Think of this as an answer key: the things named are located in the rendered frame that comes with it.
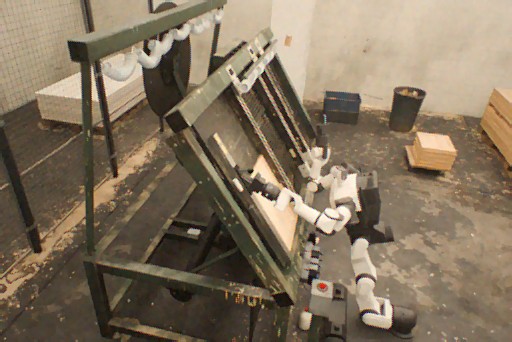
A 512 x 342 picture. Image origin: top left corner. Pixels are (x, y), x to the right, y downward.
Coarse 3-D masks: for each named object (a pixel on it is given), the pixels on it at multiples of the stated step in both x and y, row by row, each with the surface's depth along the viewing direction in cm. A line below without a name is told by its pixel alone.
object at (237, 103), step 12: (228, 72) 236; (252, 72) 238; (252, 84) 242; (228, 96) 246; (240, 96) 249; (240, 108) 248; (240, 120) 253; (252, 120) 254; (252, 132) 255; (264, 144) 258; (264, 156) 262; (276, 168) 265; (288, 180) 274
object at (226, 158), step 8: (216, 144) 209; (224, 160) 213; (232, 160) 216; (232, 168) 215; (232, 176) 218; (248, 200) 224; (256, 200) 226; (264, 216) 228; (264, 224) 230; (272, 224) 234; (272, 232) 232; (272, 240) 235; (280, 240) 236; (280, 248) 237; (288, 256) 239
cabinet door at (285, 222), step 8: (264, 160) 262; (256, 168) 246; (264, 168) 258; (264, 176) 254; (272, 176) 265; (264, 200) 241; (264, 208) 237; (272, 208) 248; (288, 208) 271; (272, 216) 243; (280, 216) 254; (288, 216) 266; (296, 216) 279; (280, 224) 250; (288, 224) 262; (280, 232) 246; (288, 232) 257; (288, 240) 252; (288, 248) 248
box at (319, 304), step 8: (320, 280) 223; (312, 288) 219; (320, 288) 218; (312, 296) 216; (320, 296) 215; (328, 296) 214; (312, 304) 219; (320, 304) 218; (328, 304) 216; (312, 312) 223; (320, 312) 221; (328, 312) 220
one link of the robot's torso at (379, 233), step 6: (366, 228) 244; (372, 228) 242; (378, 228) 244; (384, 228) 246; (390, 228) 244; (348, 234) 248; (372, 234) 244; (378, 234) 243; (384, 234) 243; (390, 234) 243; (372, 240) 247; (378, 240) 246; (384, 240) 245; (390, 240) 245
